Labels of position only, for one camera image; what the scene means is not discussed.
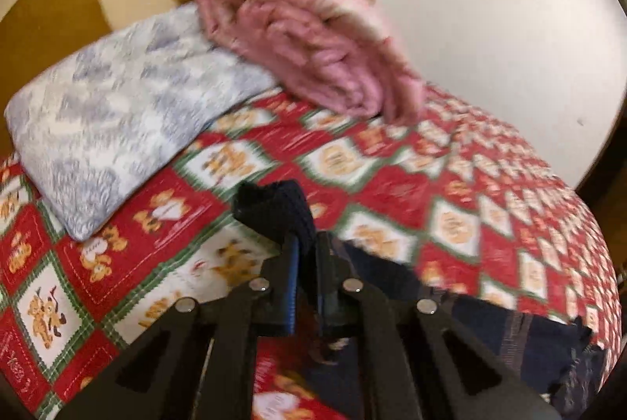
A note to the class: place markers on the blue white patterned pillow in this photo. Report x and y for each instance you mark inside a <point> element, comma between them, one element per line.
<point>122,116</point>

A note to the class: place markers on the red printed patchwork blanket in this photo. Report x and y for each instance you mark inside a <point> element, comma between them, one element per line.
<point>392,184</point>

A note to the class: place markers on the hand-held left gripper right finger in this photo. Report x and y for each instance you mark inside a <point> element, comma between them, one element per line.
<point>321,287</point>

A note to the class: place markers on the navy knitted garment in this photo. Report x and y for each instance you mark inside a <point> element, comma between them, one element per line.
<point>490,324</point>

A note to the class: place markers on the pink folded blanket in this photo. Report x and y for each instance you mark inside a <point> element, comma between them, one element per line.
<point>303,42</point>

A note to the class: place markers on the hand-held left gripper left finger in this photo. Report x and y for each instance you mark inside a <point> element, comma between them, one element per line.
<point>292,287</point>

